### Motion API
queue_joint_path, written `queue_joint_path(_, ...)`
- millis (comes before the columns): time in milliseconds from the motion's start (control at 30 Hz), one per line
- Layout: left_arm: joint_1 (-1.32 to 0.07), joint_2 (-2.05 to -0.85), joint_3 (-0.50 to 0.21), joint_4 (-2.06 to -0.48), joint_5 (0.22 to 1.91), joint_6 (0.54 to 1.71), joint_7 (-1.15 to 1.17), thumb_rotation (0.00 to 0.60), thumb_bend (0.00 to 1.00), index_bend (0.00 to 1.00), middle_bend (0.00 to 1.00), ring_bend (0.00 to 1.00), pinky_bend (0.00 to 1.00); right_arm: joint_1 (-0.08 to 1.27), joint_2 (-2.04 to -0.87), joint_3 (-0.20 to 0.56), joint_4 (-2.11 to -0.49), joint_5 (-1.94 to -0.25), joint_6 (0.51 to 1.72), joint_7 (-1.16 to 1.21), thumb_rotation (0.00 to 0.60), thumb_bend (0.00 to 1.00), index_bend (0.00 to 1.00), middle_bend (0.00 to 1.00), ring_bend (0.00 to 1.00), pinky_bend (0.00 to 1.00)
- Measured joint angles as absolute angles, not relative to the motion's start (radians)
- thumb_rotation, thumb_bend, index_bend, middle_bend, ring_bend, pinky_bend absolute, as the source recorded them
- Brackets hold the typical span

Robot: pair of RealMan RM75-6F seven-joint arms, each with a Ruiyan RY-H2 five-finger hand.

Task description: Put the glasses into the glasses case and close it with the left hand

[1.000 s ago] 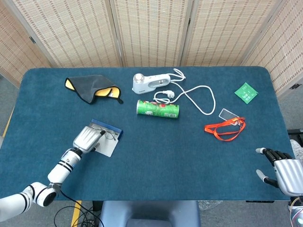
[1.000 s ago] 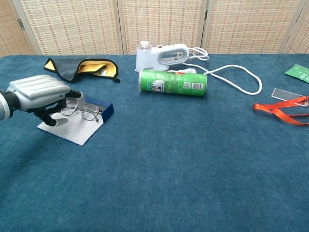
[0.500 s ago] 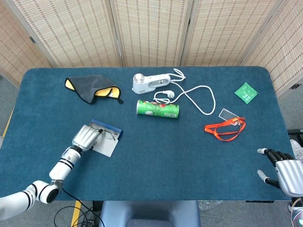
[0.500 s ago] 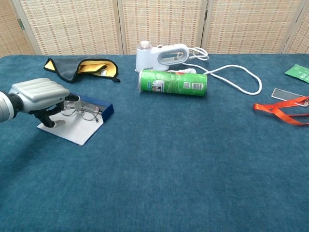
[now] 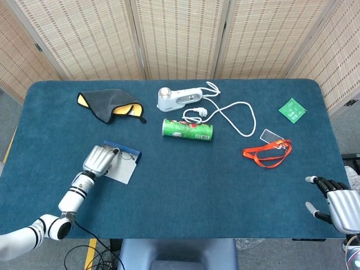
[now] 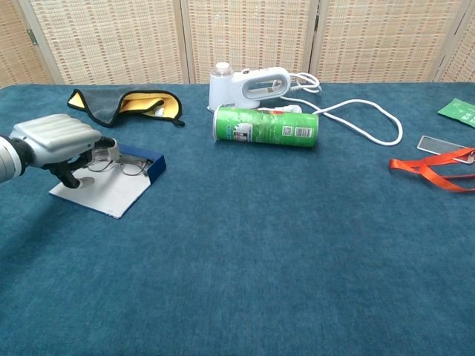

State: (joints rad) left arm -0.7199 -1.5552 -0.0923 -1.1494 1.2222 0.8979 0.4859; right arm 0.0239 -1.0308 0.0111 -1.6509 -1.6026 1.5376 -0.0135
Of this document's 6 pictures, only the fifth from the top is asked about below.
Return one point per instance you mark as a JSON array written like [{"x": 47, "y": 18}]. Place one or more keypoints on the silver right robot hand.
[{"x": 346, "y": 211}]

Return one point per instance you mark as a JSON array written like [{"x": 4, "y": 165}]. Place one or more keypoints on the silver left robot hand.
[{"x": 97, "y": 161}]

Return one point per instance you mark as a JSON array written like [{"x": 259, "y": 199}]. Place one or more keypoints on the blue eyeglass case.
[{"x": 125, "y": 171}]

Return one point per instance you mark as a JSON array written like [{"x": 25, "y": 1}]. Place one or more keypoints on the wire-rim eyeglasses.
[{"x": 128, "y": 155}]

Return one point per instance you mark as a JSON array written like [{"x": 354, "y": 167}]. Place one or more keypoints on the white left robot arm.
[{"x": 73, "y": 197}]

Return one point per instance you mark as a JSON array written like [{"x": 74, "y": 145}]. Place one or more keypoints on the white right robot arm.
[{"x": 353, "y": 256}]

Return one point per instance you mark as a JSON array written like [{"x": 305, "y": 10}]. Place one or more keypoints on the black furniture base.
[{"x": 351, "y": 157}]

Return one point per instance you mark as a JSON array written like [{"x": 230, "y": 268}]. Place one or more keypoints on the grey and yellow cloth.
[{"x": 107, "y": 101}]

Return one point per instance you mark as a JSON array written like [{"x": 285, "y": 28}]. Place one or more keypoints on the yellow floor tape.
[{"x": 9, "y": 146}]

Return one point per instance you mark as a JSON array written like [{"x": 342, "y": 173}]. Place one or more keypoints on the green chips can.
[{"x": 188, "y": 130}]

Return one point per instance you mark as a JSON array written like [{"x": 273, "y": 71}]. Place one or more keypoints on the teal carpet table cover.
[{"x": 197, "y": 197}]

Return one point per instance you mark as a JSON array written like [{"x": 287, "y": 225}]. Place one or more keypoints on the clear plastic badge holder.
[{"x": 270, "y": 136}]

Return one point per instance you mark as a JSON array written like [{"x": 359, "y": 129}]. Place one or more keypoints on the green square packet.
[{"x": 292, "y": 110}]

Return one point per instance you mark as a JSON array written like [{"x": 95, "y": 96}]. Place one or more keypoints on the blue grey robot torso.
[{"x": 180, "y": 253}]

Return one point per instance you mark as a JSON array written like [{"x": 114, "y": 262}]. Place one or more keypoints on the woven bamboo screen panel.
[
  {"x": 17, "y": 56},
  {"x": 180, "y": 36},
  {"x": 267, "y": 36},
  {"x": 84, "y": 36},
  {"x": 337, "y": 56}
]

